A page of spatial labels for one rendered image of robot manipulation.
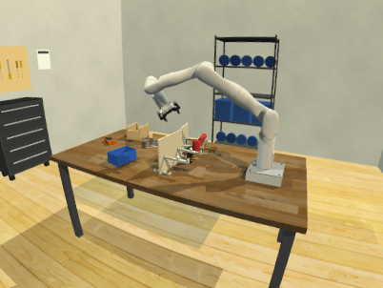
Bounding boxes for tan wooden crate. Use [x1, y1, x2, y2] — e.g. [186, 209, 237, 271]
[126, 123, 150, 140]

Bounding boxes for blue open-top bin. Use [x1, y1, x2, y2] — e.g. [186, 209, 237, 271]
[108, 146, 137, 167]

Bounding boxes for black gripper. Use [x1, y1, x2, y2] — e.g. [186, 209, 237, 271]
[157, 102, 180, 122]

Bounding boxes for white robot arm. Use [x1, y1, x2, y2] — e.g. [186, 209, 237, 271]
[144, 62, 278, 170]

